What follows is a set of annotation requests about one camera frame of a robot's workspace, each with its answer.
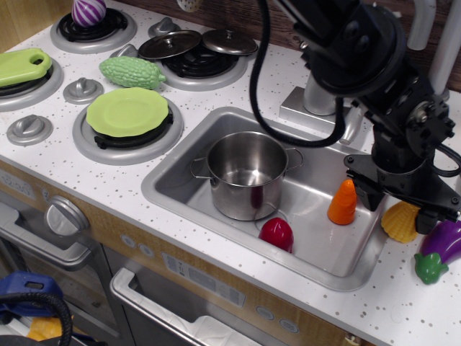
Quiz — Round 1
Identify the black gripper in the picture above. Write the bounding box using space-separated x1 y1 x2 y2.
344 133 460 234

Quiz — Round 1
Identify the yellow toy corn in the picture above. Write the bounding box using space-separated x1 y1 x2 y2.
381 202 420 244

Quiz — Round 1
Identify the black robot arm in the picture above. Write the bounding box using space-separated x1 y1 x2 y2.
279 1 460 234

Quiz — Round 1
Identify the grey toy sink basin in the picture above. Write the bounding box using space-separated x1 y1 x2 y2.
141 107 386 291

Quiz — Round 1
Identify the stainless steel pot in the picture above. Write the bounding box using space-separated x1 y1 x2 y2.
190 131 304 221

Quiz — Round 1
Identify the steel pot lid right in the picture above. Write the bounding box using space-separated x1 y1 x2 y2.
202 30 259 56

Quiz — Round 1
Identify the steel pot lid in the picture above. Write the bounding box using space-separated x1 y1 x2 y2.
138 30 202 61
202 30 259 56

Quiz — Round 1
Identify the steel pot lid left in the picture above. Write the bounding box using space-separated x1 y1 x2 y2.
138 30 202 61

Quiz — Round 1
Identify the orange toy carrot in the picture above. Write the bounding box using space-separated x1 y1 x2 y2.
327 179 357 226

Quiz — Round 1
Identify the purple toy eggplant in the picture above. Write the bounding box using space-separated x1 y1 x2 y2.
414 221 460 285

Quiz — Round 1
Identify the red toy pepper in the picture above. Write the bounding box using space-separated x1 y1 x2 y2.
259 217 294 253

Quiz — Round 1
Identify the silver toy faucet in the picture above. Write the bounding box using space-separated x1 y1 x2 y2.
279 76 364 146

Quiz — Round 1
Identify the silver curved pipe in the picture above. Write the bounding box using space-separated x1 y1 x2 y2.
407 0 460 100

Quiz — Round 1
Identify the front right stove burner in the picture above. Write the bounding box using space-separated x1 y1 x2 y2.
72 99 184 166

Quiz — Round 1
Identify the green toy plate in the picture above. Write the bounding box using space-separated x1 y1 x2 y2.
86 87 169 138

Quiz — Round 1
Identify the hanging slotted spoon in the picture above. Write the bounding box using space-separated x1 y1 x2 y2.
176 0 202 13

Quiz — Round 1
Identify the grey stove knob back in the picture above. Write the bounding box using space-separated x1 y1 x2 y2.
148 17 180 37

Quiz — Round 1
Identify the grey stove knob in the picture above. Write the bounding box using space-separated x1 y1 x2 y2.
110 44 138 58
148 17 180 37
6 115 53 146
63 77 104 105

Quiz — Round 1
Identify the green toy bitter gourd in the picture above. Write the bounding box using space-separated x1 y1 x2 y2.
99 56 167 89

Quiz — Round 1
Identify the grey stove knob upper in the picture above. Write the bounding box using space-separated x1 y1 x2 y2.
110 44 138 58

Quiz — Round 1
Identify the back left stove burner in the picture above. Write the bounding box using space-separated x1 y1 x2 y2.
50 8 137 54

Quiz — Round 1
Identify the silver oven dial knob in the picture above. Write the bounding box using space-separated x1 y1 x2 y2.
44 195 90 237

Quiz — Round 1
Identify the grey stove knob middle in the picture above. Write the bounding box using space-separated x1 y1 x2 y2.
63 77 104 105

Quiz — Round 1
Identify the purple striped toy ball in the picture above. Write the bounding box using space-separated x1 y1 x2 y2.
71 0 107 27

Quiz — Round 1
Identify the grey stove knob front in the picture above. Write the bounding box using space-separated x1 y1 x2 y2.
6 115 53 146

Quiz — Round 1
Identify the front left stove burner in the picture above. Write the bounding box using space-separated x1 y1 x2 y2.
1 58 63 112

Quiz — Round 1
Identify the blue clamp tool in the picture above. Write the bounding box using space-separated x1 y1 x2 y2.
1 271 64 317

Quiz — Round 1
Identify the green toy cutting board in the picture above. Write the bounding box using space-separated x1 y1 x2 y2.
1 48 52 87

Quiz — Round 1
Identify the grey dishwasher door handle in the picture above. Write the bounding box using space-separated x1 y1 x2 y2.
110 267 259 346

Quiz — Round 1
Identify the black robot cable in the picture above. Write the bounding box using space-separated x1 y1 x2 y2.
249 0 347 148

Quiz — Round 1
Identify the grey oven door handle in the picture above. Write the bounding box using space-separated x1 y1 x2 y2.
1 203 92 271

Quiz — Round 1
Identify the black hose lower left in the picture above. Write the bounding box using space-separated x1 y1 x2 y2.
0 292 73 346

